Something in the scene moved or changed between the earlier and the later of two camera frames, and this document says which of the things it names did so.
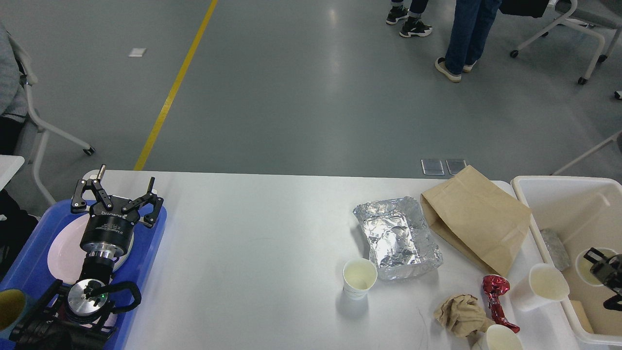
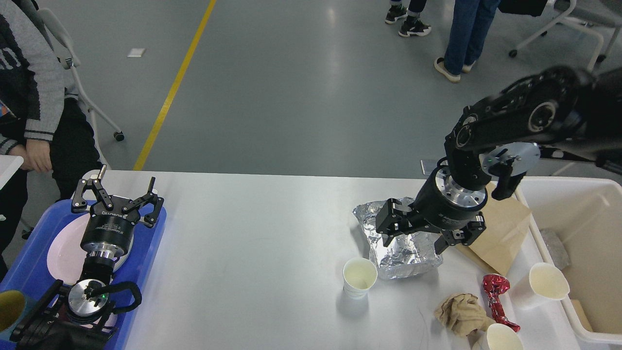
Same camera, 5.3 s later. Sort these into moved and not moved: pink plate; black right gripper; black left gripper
Moved: black right gripper
Not moved: pink plate; black left gripper
